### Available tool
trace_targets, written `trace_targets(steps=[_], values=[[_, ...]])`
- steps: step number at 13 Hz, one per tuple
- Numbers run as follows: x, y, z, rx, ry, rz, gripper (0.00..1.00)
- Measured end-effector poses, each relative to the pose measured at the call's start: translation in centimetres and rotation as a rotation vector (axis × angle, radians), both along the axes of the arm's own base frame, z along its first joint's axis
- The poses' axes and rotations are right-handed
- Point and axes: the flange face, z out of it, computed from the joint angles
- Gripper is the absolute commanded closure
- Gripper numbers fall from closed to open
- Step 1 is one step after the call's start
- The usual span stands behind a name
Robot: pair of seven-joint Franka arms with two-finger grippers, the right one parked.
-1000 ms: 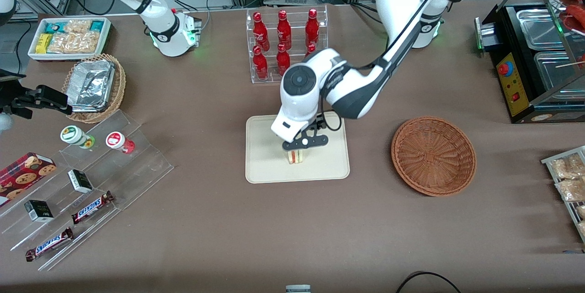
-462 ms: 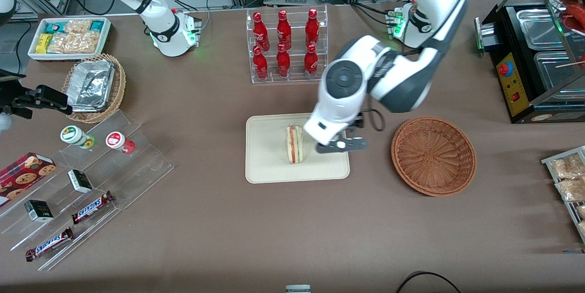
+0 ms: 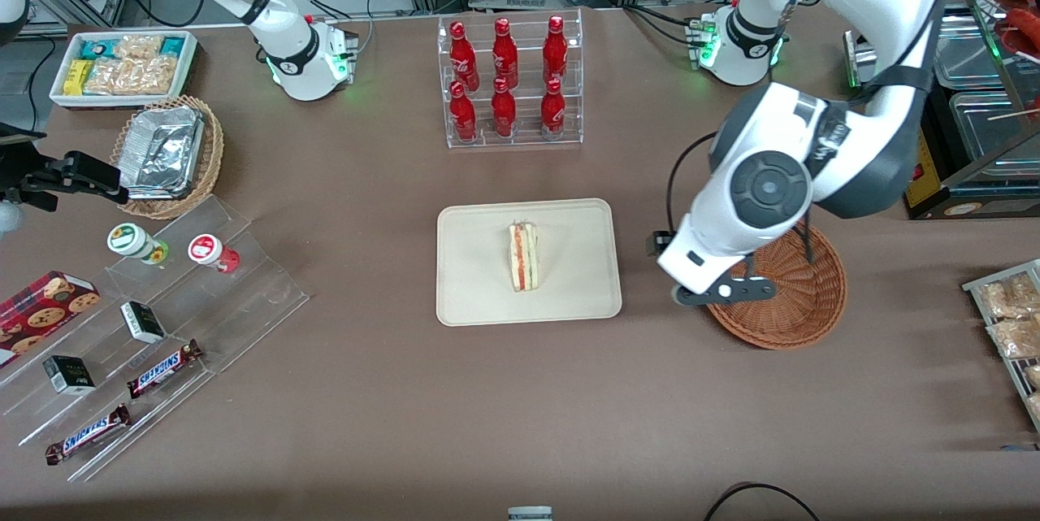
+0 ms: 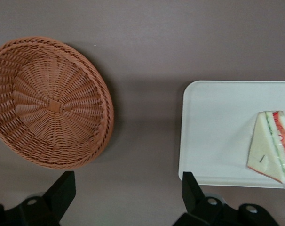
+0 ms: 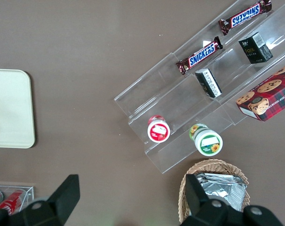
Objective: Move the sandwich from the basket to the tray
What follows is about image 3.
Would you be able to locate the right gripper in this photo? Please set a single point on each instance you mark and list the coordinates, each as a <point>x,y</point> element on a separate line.
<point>34,177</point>

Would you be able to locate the steel food pan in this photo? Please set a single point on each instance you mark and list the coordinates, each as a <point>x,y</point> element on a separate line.
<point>971,54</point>
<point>995,127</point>

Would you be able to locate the red tartan cookie box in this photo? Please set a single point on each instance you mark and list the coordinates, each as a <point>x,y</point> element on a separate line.
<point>41,314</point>

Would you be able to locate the small grey device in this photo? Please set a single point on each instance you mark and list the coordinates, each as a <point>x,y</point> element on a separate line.
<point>530,514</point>

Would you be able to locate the red lidded yogurt cup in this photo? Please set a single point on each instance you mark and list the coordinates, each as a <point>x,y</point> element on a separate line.
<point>207,249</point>

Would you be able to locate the aluminium foil containers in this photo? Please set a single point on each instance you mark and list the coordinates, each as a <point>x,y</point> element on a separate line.
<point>162,151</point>

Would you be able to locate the green lidded yogurt cup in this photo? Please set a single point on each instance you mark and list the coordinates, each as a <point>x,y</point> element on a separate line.
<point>130,240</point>

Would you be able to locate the clear bag of crackers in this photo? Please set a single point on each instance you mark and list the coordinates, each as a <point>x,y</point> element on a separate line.
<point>130,75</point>
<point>138,47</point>

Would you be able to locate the clear bag of pastries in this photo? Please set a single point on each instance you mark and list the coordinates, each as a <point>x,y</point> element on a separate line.
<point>1017,338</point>
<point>1011,297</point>
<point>1033,376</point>
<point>1035,405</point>

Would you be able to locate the silver box with green light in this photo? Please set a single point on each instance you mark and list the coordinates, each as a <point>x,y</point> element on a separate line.
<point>857,58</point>

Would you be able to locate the beige plastic tray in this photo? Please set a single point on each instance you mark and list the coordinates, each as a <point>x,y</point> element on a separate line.
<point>479,261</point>

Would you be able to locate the white plastic snack bin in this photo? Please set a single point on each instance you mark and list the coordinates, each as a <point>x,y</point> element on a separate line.
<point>65,98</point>

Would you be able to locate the yellow snack packet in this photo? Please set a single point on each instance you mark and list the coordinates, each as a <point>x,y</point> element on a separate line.
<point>77,78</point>

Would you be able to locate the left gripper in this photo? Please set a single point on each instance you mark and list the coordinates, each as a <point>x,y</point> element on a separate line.
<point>652,244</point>

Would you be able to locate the clear acrylic bottle rack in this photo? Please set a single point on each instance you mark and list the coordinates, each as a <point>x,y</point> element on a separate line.
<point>520,143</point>

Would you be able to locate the clear acrylic stepped stand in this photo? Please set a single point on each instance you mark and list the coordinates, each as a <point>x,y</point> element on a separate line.
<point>244,293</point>

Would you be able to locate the triangular sandwich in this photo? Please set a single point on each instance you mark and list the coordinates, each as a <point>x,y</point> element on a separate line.
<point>524,257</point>

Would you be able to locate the light wicker basket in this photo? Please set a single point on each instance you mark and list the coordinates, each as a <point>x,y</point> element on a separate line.
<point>210,163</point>

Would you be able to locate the Snickers chocolate bar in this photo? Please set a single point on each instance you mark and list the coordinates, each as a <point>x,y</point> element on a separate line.
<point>88,434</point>
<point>162,370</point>

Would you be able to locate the small black carton box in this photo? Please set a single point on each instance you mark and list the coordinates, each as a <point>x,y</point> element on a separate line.
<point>142,323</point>
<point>69,375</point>

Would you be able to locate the brown wicker basket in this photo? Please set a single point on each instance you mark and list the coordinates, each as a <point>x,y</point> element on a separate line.
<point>804,301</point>

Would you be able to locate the teal snack packet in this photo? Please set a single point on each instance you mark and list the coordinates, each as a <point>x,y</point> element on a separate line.
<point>97,48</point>
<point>172,46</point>

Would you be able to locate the red cola bottle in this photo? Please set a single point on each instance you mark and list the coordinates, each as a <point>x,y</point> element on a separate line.
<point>504,54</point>
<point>555,49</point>
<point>463,116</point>
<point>553,110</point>
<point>504,110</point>
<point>464,58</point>

